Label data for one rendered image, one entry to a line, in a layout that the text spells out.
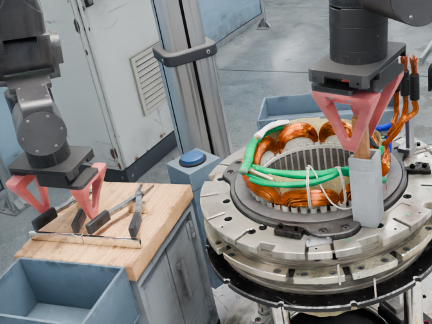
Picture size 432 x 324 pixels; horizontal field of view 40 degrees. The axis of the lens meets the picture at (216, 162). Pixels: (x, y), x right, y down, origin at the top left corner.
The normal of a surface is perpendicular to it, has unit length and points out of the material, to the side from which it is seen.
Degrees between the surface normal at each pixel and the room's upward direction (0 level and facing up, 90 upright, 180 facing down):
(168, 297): 90
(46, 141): 94
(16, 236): 0
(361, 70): 4
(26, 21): 113
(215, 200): 0
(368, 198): 90
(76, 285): 90
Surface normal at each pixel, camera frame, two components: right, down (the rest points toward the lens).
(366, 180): -0.50, 0.48
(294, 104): -0.19, 0.49
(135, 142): 0.85, 0.11
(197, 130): 0.37, 0.38
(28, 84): -0.04, -0.88
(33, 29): 0.37, 0.70
